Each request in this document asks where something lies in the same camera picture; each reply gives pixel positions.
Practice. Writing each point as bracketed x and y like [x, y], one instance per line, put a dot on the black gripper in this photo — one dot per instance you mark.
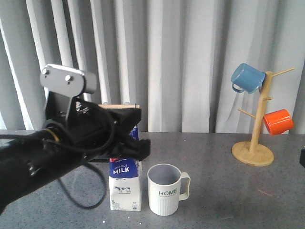
[84, 128]

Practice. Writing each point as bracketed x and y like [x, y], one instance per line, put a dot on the blue white milk carton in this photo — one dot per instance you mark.
[125, 189]

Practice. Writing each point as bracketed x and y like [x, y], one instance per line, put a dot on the white HOME mug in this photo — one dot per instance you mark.
[167, 186]

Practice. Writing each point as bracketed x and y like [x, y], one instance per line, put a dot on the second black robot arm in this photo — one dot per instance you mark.
[302, 157]

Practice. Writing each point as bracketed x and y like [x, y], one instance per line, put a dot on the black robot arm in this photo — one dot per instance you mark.
[29, 162]

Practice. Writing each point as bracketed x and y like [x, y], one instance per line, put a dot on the grey pleated curtain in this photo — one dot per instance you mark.
[174, 58]

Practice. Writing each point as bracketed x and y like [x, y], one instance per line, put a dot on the wooden mug tree stand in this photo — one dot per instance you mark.
[251, 152]

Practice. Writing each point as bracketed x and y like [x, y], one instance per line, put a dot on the blue enamel mug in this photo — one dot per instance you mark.
[246, 78]

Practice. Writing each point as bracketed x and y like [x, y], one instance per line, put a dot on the orange enamel mug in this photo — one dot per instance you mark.
[278, 122]

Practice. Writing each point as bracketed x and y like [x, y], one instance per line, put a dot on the black wire mug rack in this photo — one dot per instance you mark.
[99, 159]

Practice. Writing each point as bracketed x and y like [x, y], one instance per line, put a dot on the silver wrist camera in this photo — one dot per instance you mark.
[68, 81]

